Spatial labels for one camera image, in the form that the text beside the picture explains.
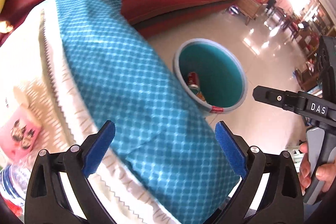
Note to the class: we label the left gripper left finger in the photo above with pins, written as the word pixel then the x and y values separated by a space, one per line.
pixel 46 200

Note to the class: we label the person's right hand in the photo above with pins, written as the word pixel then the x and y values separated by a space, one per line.
pixel 325 172

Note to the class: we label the patterned teal beige tablecloth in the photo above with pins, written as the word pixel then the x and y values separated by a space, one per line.
pixel 161 135

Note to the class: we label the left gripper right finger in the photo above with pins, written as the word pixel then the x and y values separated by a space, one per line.
pixel 282 201

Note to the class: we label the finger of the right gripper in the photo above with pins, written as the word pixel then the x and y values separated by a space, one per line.
pixel 319 111

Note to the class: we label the striped ball under table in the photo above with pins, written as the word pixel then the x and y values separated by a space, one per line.
pixel 234 10

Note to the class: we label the red drink can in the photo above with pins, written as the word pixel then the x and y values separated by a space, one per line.
pixel 193 82

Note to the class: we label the teal grey trash bin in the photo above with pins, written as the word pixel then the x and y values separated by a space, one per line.
pixel 222 80

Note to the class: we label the clear plastic bottle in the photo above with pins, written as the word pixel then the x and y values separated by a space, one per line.
pixel 14 183

